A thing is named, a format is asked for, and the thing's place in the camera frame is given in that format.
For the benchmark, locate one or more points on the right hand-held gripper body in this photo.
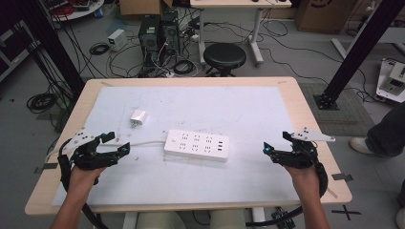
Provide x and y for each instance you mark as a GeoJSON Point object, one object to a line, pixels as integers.
{"type": "Point", "coordinates": [297, 157]}

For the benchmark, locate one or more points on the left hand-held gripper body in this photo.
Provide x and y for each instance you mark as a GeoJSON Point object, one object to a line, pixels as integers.
{"type": "Point", "coordinates": [92, 159]}

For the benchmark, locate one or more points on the white charger plug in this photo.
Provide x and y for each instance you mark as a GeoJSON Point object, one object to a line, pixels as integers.
{"type": "Point", "coordinates": [138, 117]}

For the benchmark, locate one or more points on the white power strip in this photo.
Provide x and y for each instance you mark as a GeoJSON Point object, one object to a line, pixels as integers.
{"type": "Point", "coordinates": [197, 145]}

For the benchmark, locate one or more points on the person's left hand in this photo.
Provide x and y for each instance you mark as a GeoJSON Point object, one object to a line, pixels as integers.
{"type": "Point", "coordinates": [81, 181]}

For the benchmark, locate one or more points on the person's right hand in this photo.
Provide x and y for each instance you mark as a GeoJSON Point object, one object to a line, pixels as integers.
{"type": "Point", "coordinates": [307, 181]}

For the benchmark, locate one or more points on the light wooden table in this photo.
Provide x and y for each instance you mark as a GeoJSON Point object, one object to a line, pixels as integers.
{"type": "Point", "coordinates": [305, 105]}

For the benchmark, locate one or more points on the grey tape piece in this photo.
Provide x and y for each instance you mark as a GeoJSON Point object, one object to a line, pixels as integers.
{"type": "Point", "coordinates": [342, 177]}
{"type": "Point", "coordinates": [47, 167]}

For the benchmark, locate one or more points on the grey floor mat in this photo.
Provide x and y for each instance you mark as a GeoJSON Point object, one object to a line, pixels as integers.
{"type": "Point", "coordinates": [347, 120]}

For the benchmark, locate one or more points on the black tape cross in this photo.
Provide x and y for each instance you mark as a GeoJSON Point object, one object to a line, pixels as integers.
{"type": "Point", "coordinates": [346, 212]}

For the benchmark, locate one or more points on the white table mat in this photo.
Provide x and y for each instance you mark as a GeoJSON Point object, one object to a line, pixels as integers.
{"type": "Point", "coordinates": [197, 105]}

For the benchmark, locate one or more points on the white power supply box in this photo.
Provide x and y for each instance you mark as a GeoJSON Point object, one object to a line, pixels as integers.
{"type": "Point", "coordinates": [117, 39]}

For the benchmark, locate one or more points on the black round stool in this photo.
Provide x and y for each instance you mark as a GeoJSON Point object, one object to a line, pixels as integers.
{"type": "Point", "coordinates": [224, 56]}

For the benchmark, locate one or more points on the black metal stand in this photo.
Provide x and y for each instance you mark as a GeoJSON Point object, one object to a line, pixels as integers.
{"type": "Point", "coordinates": [52, 47]}
{"type": "Point", "coordinates": [359, 47]}

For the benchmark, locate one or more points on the black computer tower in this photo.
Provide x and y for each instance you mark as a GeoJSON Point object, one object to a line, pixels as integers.
{"type": "Point", "coordinates": [170, 30]}
{"type": "Point", "coordinates": [149, 38]}

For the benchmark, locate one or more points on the white machine on floor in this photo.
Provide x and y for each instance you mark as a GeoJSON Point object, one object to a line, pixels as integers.
{"type": "Point", "coordinates": [393, 81]}

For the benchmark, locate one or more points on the large brown cardboard box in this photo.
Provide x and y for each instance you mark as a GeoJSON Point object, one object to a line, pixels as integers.
{"type": "Point", "coordinates": [321, 16]}

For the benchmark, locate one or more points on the round white table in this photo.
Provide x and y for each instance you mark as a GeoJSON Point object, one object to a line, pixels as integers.
{"type": "Point", "coordinates": [76, 12]}

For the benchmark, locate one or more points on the white-legged background desk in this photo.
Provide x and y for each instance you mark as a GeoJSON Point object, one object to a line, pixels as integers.
{"type": "Point", "coordinates": [238, 4]}

